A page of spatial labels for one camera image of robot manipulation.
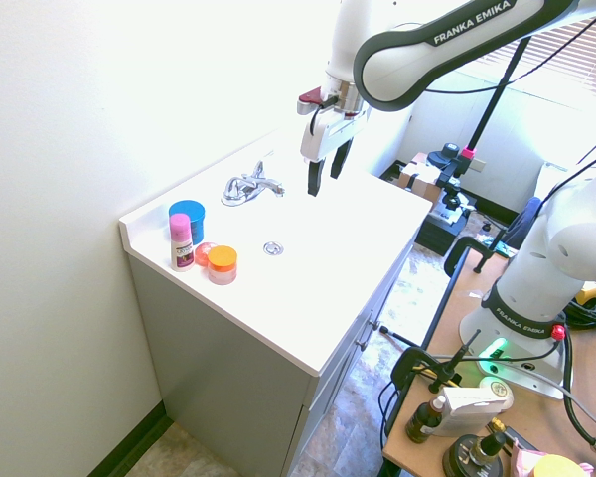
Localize blue lidded jar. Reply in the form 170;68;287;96
168;199;207;245

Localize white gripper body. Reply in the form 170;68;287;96
299;105;372;164

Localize dark dropper bottle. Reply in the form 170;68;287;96
468;430;508;467

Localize white cardboard box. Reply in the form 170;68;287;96
434;387;511;438

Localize black C-clamp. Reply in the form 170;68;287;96
444;237;501;277
390;328;482;394

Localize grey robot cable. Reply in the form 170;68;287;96
429;342;596;461

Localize white sink countertop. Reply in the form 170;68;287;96
118;127;434;377

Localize yellow lidded container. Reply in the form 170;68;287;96
529;453;590;477

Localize small pink round container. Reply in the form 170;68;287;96
194;241;219;267

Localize white bottle with pink cap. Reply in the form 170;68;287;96
169;213;196;273

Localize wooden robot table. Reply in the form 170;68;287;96
380;246;596;477

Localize black storage case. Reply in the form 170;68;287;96
413;207;474;256

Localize cream round jar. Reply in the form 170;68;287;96
478;376;516;408

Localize yellow and black power tool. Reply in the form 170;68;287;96
574;280;596;310

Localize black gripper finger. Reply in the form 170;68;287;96
329;139;353;180
306;158;328;198

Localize pink cloth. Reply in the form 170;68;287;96
511;438;595;477

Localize black round tin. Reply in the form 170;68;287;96
442;433;504;477

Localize grey vanity cabinet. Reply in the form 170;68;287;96
126;222;423;477

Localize window blinds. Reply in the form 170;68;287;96
456;10;596;105

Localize red wrist camera mount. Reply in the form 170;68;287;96
296;86;326;116

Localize pink jar with orange lid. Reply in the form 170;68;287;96
206;245;239;286

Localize brown glass bottle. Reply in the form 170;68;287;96
405;396;447;445

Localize chrome sink faucet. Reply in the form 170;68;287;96
221;160;286;207

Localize black camera tripod stand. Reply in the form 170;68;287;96
426;34;537;249

